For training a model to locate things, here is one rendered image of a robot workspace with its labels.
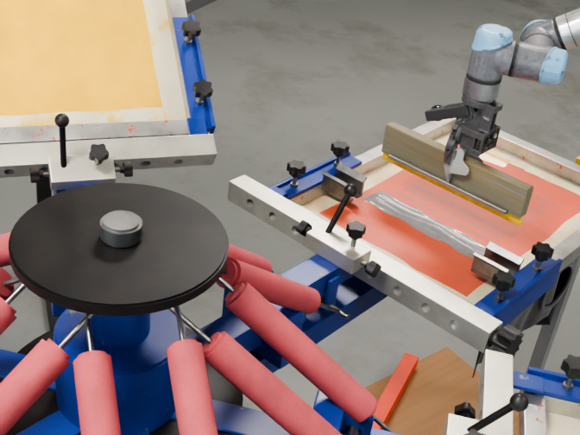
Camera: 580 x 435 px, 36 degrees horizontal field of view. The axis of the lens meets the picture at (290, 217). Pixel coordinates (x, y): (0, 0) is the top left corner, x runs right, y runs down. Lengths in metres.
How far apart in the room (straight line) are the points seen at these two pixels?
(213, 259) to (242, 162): 2.94
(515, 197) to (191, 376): 1.00
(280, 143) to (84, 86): 2.45
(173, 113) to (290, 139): 2.46
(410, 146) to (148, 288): 1.03
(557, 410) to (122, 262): 0.85
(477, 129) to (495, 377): 0.61
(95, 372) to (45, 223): 0.26
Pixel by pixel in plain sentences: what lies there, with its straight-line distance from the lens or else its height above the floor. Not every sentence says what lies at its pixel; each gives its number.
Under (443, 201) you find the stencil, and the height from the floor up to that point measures 0.96.
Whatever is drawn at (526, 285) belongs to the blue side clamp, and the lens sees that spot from 1.90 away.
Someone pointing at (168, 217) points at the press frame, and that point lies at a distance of 1.34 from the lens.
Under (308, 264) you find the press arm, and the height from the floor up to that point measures 1.04.
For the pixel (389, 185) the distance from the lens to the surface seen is 2.24.
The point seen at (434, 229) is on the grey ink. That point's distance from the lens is 2.09.
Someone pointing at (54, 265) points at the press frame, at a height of 1.32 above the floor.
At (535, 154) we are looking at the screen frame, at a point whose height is 0.98.
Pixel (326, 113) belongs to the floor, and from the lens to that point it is 4.76.
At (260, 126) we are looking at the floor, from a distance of 4.54.
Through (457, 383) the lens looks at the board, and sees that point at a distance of 3.13.
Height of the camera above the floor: 2.06
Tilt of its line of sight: 33 degrees down
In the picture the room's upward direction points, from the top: 7 degrees clockwise
